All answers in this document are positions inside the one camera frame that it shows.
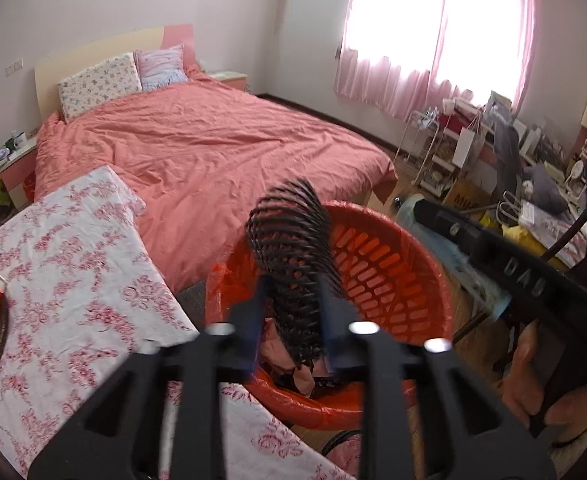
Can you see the grey office chair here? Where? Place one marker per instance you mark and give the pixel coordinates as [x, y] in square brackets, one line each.
[508, 155]

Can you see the cardboard box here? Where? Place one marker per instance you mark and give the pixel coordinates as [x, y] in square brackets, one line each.
[466, 192]

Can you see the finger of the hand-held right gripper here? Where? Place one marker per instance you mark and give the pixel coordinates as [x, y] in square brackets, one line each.
[446, 225]

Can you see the pink nightstand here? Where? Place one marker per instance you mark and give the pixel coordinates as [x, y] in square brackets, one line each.
[18, 180]
[231, 79]

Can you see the pink curtain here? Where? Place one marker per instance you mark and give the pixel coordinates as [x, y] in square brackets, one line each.
[388, 85]

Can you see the grey cushion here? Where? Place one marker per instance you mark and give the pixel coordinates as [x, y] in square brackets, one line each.
[546, 190]

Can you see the bed with pink duvet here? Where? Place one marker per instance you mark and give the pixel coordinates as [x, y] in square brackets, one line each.
[223, 135]

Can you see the white paper bag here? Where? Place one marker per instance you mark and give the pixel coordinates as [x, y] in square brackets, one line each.
[468, 147]

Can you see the cluttered desk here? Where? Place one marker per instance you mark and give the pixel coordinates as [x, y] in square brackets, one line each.
[548, 147]

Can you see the black mesh mat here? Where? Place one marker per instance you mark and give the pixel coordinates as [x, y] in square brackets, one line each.
[288, 240]

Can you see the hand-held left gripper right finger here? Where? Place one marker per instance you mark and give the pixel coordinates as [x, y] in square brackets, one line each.
[330, 330]

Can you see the pink striped pillow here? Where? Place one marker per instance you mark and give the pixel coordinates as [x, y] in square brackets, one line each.
[161, 67]

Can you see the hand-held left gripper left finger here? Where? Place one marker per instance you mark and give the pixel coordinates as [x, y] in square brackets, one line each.
[256, 330]

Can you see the white mug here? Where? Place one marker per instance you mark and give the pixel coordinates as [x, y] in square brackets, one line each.
[19, 141]

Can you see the cream pink headboard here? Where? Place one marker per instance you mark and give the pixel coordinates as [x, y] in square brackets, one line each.
[98, 50]

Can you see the floral pillow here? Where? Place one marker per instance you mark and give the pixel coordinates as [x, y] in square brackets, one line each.
[98, 85]

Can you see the red plastic basket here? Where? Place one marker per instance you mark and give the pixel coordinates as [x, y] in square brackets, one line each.
[373, 270]

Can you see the wall outlet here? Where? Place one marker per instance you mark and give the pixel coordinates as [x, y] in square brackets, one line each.
[14, 66]

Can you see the yellow cloth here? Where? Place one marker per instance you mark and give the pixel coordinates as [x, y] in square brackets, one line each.
[518, 237]

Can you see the person's right hand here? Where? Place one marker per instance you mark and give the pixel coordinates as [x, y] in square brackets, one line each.
[521, 375]

